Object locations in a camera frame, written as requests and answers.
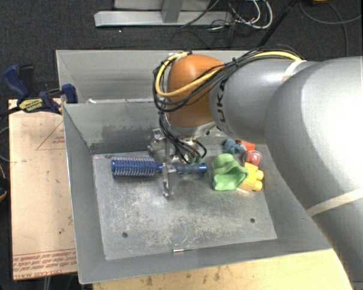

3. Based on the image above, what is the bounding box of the blue hairbrush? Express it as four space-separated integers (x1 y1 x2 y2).
110 153 208 180

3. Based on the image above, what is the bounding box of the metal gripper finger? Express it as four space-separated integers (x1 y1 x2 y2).
146 127 167 157
161 162 178 199

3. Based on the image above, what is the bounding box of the grey metal bin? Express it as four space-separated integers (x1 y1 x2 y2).
55 38 334 286

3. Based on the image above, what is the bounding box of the blue-grey toy figure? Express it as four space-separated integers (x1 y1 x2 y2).
223 137 244 156

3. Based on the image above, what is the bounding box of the brown cardboard board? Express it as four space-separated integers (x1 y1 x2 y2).
4 96 79 282

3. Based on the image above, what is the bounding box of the yellow toy block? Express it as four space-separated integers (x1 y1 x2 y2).
237 162 266 193

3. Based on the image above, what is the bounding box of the red ball in clear capsule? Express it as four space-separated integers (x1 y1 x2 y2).
242 150 263 167

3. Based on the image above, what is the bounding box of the green rubber cup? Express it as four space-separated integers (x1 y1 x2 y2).
210 152 250 192

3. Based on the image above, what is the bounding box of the orange-red toy piece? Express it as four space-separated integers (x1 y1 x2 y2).
240 139 257 152

